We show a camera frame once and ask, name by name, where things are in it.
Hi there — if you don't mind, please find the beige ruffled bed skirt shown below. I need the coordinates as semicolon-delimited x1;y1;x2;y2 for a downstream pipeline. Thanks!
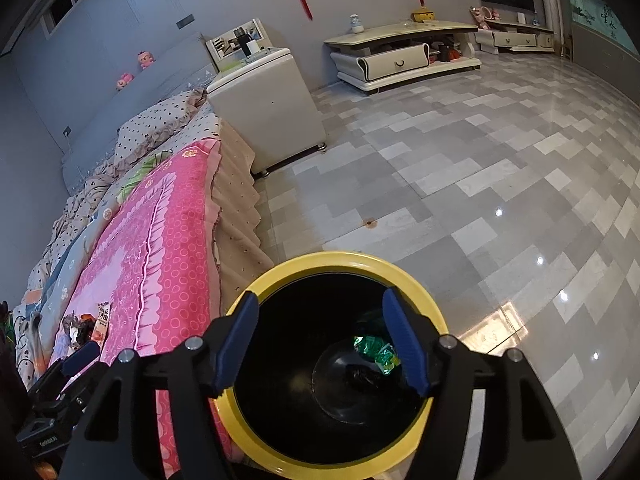
210;120;275;301

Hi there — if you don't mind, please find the pink plush toy on cabinet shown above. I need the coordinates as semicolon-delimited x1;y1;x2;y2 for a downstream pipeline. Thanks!
470;6;501;28

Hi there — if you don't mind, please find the green crumpled wrapper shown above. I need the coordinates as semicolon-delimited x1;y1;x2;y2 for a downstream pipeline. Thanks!
352;332;401;376

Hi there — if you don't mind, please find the dark wrapper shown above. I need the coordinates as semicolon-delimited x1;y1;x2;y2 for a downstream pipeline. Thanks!
62;312;96;351

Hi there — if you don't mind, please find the polka dot pillow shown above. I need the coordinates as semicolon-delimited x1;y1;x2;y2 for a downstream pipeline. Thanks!
114;89;208;166

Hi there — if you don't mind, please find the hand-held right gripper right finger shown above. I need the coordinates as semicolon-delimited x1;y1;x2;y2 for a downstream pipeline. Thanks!
381;287;583;480

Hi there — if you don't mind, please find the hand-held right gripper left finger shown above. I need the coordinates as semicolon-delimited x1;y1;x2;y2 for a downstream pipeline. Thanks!
59;294;261;480

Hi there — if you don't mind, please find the floral patterned quilt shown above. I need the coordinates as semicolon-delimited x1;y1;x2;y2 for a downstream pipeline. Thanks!
12;160;151;386

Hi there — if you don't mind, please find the cream nightstand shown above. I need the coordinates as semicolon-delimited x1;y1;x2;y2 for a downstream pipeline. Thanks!
206;47;328;178

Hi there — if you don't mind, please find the yellow rimmed black trash bin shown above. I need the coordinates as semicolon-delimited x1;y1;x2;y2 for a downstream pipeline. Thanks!
215;251;449;477

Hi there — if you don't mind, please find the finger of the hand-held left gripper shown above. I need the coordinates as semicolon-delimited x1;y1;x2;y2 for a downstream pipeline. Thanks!
27;342;108;406

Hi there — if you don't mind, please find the small cream side cabinet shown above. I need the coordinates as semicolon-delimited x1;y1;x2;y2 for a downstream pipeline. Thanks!
475;20;557;53

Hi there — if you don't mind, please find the pink floral blanket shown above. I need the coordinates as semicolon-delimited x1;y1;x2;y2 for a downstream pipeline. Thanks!
50;139;266;473

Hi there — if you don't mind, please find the framed picture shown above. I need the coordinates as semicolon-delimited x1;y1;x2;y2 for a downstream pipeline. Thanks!
206;19;271;73

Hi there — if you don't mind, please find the cream tv cabinet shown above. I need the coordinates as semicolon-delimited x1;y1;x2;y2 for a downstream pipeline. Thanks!
324;20;483;93

